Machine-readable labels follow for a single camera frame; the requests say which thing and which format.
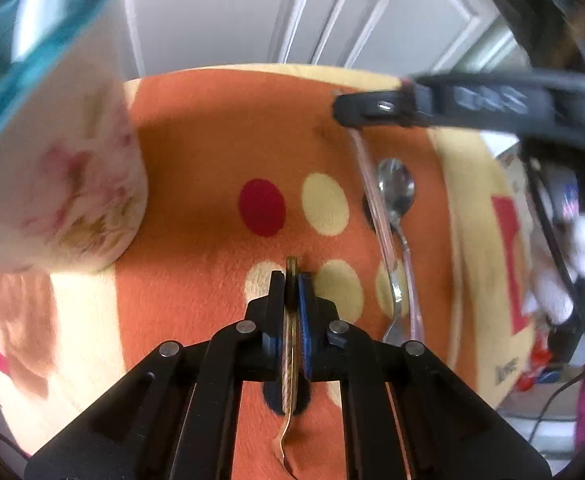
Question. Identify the orange patterned blanket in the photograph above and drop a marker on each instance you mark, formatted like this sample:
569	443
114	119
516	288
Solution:
197	160

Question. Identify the golden spoon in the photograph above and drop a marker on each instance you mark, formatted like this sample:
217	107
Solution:
290	392

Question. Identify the white floral bowl teal inside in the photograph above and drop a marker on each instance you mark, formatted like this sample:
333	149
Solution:
72	185

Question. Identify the silver spoon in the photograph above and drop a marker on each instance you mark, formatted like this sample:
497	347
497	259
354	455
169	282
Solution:
396	185

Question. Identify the grey cabinet door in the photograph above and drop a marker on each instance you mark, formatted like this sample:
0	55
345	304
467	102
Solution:
212	10
432	15

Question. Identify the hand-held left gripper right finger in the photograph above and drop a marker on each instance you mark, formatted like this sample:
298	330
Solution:
305	322

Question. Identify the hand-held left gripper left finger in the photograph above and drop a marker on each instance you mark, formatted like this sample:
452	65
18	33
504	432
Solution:
277	310

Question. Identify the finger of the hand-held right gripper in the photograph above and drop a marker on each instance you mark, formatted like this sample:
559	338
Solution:
422	102

